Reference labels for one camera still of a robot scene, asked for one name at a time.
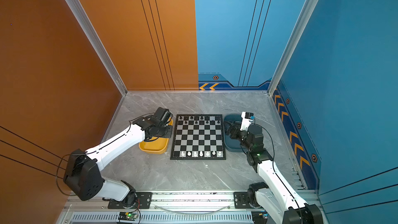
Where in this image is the yellow plastic tray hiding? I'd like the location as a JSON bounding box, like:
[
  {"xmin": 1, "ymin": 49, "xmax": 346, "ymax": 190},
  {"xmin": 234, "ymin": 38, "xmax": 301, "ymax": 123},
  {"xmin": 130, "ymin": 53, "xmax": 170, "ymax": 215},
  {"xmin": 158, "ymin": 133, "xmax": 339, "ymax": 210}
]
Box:
[{"xmin": 138, "ymin": 117, "xmax": 173, "ymax": 154}]

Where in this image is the left green circuit board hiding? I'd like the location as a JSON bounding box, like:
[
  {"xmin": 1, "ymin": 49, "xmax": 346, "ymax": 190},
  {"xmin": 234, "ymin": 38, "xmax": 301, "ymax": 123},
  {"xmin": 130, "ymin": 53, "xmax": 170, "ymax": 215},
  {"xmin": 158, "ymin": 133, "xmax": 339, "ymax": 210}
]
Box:
[{"xmin": 118, "ymin": 212, "xmax": 140, "ymax": 224}]

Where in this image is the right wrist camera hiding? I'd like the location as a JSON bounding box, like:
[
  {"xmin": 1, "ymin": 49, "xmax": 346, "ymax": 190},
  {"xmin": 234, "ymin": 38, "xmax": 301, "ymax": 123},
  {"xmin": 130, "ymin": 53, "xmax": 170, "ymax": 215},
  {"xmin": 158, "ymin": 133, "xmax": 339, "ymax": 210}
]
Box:
[{"xmin": 240, "ymin": 112, "xmax": 255, "ymax": 131}]

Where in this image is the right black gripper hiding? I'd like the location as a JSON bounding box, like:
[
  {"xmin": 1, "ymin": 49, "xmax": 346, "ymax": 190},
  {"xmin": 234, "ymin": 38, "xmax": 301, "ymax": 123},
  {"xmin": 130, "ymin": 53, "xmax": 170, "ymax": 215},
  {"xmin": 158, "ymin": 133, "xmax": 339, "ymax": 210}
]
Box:
[{"xmin": 223, "ymin": 121, "xmax": 254, "ymax": 152}]

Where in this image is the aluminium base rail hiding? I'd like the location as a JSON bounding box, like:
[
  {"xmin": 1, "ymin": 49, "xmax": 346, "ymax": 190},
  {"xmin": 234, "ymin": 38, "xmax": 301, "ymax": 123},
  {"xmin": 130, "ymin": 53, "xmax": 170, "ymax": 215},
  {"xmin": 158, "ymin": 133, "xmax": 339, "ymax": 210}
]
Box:
[{"xmin": 62, "ymin": 189, "xmax": 324, "ymax": 212}]

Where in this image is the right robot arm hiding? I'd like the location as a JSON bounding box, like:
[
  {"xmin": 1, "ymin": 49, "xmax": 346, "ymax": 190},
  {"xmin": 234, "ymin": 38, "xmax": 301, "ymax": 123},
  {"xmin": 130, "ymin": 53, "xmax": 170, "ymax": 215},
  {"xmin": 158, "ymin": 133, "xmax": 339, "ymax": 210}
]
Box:
[{"xmin": 226, "ymin": 122, "xmax": 324, "ymax": 224}]

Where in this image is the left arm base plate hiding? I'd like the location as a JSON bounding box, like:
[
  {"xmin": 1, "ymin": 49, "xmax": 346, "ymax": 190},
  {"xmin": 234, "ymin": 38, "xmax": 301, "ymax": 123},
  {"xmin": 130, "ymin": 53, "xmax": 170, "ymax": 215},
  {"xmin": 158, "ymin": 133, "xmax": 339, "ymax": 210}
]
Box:
[{"xmin": 108, "ymin": 192, "xmax": 152, "ymax": 209}]

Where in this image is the right circuit board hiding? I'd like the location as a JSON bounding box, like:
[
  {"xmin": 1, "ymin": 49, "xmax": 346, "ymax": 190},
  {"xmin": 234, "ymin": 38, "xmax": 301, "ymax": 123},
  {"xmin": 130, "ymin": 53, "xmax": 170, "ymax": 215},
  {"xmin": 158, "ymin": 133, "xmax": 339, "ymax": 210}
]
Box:
[{"xmin": 251, "ymin": 211, "xmax": 269, "ymax": 224}]

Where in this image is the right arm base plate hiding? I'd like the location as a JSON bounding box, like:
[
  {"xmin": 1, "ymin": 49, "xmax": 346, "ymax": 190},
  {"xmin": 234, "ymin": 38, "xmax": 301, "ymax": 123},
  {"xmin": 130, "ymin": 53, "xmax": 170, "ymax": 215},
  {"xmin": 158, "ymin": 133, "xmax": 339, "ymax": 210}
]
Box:
[{"xmin": 233, "ymin": 191, "xmax": 259, "ymax": 209}]

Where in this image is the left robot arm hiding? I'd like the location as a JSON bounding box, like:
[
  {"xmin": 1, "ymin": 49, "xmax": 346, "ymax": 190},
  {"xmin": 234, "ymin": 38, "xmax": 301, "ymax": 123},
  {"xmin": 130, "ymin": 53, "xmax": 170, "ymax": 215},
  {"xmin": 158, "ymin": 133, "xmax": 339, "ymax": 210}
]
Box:
[{"xmin": 63, "ymin": 107, "xmax": 173, "ymax": 208}]

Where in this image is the black white chess board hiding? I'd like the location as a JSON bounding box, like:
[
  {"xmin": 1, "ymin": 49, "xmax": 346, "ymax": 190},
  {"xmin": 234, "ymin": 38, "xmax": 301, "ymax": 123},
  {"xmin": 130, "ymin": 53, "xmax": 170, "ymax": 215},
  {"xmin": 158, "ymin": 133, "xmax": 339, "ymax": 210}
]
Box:
[{"xmin": 171, "ymin": 114, "xmax": 226, "ymax": 160}]

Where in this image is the teal plastic tray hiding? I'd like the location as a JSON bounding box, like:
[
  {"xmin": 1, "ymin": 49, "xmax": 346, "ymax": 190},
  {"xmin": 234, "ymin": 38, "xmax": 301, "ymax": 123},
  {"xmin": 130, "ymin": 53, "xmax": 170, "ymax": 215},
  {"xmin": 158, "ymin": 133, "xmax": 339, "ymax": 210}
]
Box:
[{"xmin": 223, "ymin": 114, "xmax": 248, "ymax": 153}]

